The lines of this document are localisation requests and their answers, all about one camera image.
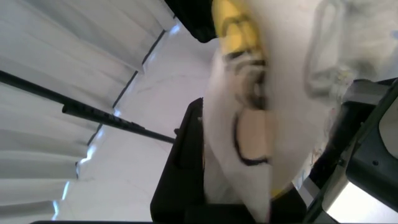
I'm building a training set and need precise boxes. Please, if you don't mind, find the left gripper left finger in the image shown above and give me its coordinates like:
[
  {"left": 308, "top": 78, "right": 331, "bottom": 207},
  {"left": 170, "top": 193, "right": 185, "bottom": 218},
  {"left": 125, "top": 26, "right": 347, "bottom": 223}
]
[{"left": 150, "top": 98, "right": 208, "bottom": 222}]

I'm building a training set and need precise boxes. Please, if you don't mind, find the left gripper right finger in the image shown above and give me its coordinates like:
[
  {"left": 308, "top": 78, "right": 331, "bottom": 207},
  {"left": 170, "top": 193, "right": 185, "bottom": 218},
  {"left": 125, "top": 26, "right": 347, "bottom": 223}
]
[{"left": 270, "top": 186, "right": 307, "bottom": 222}]

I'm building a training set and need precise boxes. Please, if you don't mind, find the cream printed garment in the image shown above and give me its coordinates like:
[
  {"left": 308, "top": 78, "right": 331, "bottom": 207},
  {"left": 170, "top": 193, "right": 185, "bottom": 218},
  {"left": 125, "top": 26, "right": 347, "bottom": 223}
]
[{"left": 201, "top": 0, "right": 398, "bottom": 222}]

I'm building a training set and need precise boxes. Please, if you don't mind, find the black short-sleeved shirt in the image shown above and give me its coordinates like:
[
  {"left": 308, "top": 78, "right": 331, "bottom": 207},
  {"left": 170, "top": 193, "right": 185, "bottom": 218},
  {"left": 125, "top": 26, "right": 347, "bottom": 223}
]
[{"left": 164, "top": 0, "right": 218, "bottom": 44}]

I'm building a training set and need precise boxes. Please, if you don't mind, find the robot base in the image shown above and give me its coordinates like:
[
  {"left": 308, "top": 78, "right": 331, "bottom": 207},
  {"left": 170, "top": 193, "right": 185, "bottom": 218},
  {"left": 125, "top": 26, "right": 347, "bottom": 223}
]
[{"left": 303, "top": 77, "right": 398, "bottom": 222}]

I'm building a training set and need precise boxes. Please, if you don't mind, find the black clothes rack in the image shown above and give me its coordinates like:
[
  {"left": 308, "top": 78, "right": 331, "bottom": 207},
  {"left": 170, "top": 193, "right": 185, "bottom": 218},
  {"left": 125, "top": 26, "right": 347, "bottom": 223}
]
[{"left": 0, "top": 70, "right": 180, "bottom": 144}]

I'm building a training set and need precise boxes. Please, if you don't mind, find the white curtain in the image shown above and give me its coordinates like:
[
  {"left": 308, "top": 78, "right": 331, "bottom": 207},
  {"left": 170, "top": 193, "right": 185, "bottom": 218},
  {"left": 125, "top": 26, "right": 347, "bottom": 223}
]
[{"left": 0, "top": 0, "right": 177, "bottom": 222}]

